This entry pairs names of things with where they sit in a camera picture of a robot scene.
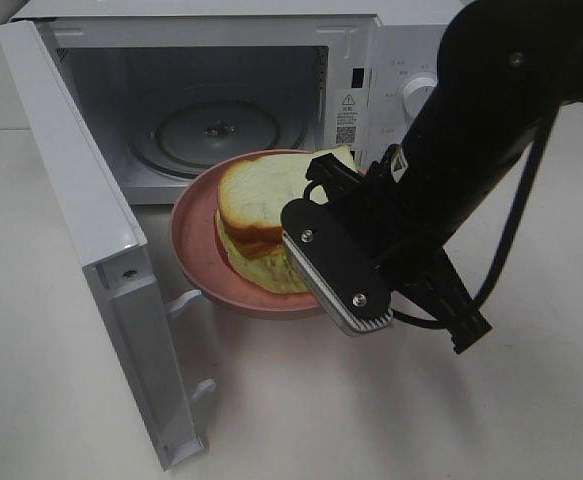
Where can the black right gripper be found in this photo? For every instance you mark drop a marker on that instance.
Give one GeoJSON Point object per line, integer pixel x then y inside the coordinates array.
{"type": "Point", "coordinates": [401, 226]}

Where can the toast sandwich with lettuce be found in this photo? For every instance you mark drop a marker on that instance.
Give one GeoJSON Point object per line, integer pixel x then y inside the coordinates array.
{"type": "Point", "coordinates": [251, 194]}

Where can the pink round plate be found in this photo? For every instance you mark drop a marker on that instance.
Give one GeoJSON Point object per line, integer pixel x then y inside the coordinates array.
{"type": "Point", "coordinates": [202, 259]}

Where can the white microwave door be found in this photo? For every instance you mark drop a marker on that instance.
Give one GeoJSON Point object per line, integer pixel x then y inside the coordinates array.
{"type": "Point", "coordinates": [110, 245]}

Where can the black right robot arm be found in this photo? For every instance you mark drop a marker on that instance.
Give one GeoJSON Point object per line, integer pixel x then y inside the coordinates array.
{"type": "Point", "coordinates": [505, 68]}

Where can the white warning label sticker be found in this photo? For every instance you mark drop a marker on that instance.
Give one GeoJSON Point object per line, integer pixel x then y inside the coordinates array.
{"type": "Point", "coordinates": [347, 112]}

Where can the white upper power knob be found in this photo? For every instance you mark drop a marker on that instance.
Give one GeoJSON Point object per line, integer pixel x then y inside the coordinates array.
{"type": "Point", "coordinates": [416, 92]}

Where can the glass microwave turntable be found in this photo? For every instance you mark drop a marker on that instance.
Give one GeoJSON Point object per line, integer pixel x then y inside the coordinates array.
{"type": "Point", "coordinates": [184, 140]}

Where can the white microwave oven body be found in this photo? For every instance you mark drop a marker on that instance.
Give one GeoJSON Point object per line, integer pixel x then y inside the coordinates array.
{"type": "Point", "coordinates": [117, 57]}

